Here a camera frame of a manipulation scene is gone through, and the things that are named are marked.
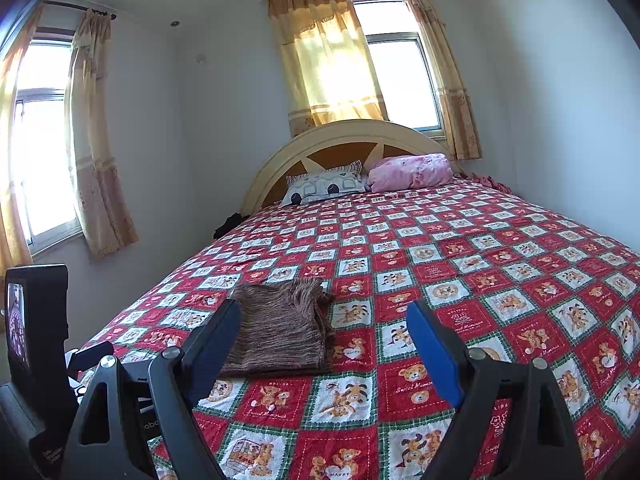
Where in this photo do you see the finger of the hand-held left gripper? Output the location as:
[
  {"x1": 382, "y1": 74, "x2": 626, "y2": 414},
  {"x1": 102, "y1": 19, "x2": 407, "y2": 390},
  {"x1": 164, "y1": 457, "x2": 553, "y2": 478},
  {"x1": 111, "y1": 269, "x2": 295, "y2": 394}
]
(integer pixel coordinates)
[{"x1": 67, "y1": 340, "x2": 116, "y2": 374}]

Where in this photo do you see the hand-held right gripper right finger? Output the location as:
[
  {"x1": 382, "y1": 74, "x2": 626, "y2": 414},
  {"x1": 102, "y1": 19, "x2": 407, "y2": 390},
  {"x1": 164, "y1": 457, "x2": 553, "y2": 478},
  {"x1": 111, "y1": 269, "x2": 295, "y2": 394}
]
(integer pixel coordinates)
[{"x1": 405, "y1": 300, "x2": 587, "y2": 480}]

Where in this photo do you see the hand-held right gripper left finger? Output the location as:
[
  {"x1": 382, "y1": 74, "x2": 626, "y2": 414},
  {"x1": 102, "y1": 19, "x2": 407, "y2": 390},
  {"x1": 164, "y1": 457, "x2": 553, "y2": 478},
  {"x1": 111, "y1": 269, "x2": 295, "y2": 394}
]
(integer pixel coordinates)
[{"x1": 59, "y1": 298, "x2": 244, "y2": 480}]

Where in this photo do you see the brown knit sweater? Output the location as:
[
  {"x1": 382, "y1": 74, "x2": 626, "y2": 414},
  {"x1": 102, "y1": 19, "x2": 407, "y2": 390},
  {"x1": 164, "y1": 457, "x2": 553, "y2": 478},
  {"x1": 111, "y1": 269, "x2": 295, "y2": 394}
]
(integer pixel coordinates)
[{"x1": 218, "y1": 278, "x2": 337, "y2": 379}]

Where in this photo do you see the red checked bear-print bedspread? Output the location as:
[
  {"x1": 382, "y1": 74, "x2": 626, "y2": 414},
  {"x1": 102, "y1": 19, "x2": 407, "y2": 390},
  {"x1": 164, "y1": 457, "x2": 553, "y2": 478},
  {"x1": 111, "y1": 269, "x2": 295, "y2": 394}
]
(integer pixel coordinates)
[{"x1": 75, "y1": 177, "x2": 640, "y2": 480}]

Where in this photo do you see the dark cloth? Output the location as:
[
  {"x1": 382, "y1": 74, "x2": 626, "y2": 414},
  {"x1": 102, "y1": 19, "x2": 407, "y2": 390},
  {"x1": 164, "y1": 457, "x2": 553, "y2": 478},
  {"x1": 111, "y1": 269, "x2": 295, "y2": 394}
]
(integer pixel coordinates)
[{"x1": 213, "y1": 212, "x2": 251, "y2": 240}]

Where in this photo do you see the side window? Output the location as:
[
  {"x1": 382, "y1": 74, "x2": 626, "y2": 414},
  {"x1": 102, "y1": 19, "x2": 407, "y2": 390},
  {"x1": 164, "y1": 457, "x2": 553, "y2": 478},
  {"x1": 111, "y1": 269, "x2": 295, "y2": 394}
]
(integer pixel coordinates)
[{"x1": 10, "y1": 35, "x2": 84, "y2": 257}]

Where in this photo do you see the beige side curtain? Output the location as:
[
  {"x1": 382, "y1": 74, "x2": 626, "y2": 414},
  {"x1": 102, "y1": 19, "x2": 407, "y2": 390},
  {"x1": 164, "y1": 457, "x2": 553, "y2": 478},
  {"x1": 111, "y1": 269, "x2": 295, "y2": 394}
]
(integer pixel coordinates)
[{"x1": 67, "y1": 8, "x2": 140, "y2": 262}]

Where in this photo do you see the red ruffled cloth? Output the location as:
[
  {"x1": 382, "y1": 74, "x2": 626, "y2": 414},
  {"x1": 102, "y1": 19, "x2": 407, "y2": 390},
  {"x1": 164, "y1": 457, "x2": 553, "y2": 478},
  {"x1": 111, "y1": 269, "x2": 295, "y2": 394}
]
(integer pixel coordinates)
[{"x1": 452, "y1": 170, "x2": 514, "y2": 194}]

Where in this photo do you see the pink pillow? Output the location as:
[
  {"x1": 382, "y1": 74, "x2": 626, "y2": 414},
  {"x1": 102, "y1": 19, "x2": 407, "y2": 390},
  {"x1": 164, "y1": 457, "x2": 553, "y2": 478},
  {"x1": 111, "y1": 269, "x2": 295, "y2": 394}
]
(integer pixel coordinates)
[{"x1": 367, "y1": 153, "x2": 454, "y2": 192}]

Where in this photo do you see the white patterned pillow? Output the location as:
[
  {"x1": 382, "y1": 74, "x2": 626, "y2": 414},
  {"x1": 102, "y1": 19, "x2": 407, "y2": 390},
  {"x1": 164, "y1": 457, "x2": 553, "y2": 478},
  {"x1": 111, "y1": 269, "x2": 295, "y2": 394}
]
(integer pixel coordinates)
[{"x1": 280, "y1": 160, "x2": 369, "y2": 207}]

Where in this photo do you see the orange side curtain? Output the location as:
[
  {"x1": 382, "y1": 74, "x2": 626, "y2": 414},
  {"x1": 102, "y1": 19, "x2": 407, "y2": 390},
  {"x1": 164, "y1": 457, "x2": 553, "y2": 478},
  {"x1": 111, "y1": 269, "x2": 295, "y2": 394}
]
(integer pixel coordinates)
[{"x1": 0, "y1": 7, "x2": 46, "y2": 272}]

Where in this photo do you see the cream arched headboard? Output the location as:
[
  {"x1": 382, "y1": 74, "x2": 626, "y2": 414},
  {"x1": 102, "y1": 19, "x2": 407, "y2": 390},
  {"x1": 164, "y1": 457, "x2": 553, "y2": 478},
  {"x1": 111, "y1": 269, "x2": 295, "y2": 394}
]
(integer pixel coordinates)
[{"x1": 241, "y1": 119, "x2": 454, "y2": 214}]

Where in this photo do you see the narrow yellow curtain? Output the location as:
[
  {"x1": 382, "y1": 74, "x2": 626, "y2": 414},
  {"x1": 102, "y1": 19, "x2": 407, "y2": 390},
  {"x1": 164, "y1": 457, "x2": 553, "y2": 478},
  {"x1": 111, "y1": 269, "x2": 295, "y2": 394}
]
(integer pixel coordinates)
[{"x1": 396, "y1": 0, "x2": 484, "y2": 161}]

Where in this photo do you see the window behind headboard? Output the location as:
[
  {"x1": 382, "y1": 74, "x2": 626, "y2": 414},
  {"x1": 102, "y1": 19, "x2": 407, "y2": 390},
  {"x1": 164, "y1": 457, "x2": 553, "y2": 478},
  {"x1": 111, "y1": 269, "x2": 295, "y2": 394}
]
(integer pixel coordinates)
[{"x1": 352, "y1": 0, "x2": 446, "y2": 136}]

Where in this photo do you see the short black curtain rod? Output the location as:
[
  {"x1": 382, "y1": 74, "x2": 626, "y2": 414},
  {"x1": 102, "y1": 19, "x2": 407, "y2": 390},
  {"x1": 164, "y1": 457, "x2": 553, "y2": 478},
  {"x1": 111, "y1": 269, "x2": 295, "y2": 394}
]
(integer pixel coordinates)
[{"x1": 42, "y1": 0, "x2": 117, "y2": 20}]

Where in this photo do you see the wide yellow curtain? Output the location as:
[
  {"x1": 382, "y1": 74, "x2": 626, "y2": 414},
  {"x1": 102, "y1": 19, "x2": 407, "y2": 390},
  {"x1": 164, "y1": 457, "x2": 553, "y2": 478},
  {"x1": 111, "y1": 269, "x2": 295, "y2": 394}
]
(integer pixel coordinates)
[{"x1": 265, "y1": 0, "x2": 390, "y2": 139}]

